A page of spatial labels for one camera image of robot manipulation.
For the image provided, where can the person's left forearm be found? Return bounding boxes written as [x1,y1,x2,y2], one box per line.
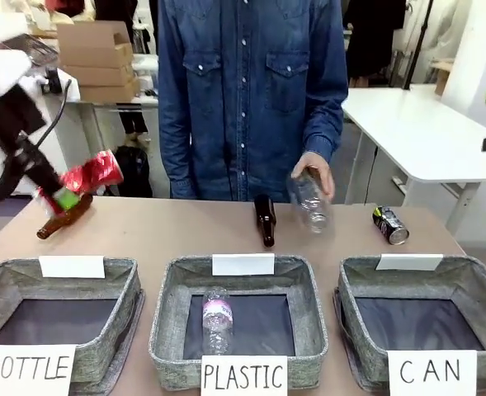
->
[302,88,349,165]

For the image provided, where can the dark brown glass bottle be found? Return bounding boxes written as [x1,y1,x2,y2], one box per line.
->
[253,193,277,248]

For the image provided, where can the person's denim shirt torso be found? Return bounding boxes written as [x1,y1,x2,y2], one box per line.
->
[158,0,350,203]

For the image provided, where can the grey fabric basket bottle sign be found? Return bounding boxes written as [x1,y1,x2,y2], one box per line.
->
[0,257,146,396]

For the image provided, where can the large open cardboard box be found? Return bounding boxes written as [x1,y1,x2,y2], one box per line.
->
[55,20,134,69]

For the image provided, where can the grey fabric basket plastic sign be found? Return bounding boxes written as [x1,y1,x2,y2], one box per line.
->
[148,254,328,392]

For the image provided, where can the plastic bottle pink label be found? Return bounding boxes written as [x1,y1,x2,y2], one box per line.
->
[201,287,234,356]

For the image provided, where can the background person's legs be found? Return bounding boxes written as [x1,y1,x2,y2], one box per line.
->
[118,102,151,145]

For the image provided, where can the white paper sign PLASTIC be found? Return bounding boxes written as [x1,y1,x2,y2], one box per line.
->
[201,354,289,396]

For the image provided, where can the white office table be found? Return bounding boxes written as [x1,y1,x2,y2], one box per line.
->
[340,84,486,234]

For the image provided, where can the white paper sign BOTTLE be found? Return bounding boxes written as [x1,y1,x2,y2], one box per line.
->
[0,344,78,396]

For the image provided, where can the black drink can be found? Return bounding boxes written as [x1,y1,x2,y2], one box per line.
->
[372,205,410,246]

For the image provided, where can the person's left hand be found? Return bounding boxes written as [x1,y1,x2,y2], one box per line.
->
[290,151,337,199]

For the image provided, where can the blank white card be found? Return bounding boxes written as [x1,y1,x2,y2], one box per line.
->
[211,253,276,276]
[39,255,106,279]
[375,253,445,272]

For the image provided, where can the person's right forearm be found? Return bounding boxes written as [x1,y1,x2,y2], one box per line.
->
[158,102,199,200]

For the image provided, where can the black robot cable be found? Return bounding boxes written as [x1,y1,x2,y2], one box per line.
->
[0,78,73,207]

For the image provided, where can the flat cardboard box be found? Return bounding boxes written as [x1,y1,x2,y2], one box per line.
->
[77,77,141,104]
[62,61,136,87]

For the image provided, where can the grey fabric basket can sign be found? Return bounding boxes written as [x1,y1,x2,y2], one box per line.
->
[333,255,486,393]

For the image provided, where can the black tripod pole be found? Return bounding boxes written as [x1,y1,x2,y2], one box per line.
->
[402,0,434,91]

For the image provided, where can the black desk device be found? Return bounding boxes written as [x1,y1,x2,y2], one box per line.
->
[43,68,63,94]

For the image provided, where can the crushed red can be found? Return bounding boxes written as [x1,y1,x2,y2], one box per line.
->
[59,149,125,195]

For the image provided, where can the clear plastic bottle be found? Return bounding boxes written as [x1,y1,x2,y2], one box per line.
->
[286,167,334,235]

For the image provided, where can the black backpack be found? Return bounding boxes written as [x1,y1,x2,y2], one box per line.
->
[111,144,154,198]

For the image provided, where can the white paper sign CAN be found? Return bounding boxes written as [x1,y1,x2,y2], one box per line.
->
[387,349,478,396]

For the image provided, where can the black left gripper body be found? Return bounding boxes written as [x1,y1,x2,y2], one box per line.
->
[0,84,48,150]

